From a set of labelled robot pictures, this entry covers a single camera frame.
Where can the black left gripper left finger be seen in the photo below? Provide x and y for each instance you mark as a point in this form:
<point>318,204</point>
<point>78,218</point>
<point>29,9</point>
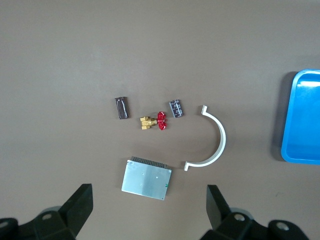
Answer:
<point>75,207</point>

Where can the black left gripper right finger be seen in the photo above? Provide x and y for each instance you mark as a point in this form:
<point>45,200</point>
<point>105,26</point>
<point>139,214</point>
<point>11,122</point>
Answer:
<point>217,207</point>

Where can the printed dark electrolytic capacitor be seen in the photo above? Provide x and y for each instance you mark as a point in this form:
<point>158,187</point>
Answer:
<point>177,108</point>

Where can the blue plastic tray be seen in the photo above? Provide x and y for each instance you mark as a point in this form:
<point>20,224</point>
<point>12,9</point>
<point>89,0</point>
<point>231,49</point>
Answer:
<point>305,117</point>

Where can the white half-round pipe clamp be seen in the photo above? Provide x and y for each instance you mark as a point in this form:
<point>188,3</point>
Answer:
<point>222,140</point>

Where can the silver metal power supply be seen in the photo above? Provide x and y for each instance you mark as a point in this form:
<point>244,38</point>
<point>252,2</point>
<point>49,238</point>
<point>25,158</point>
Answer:
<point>146,181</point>

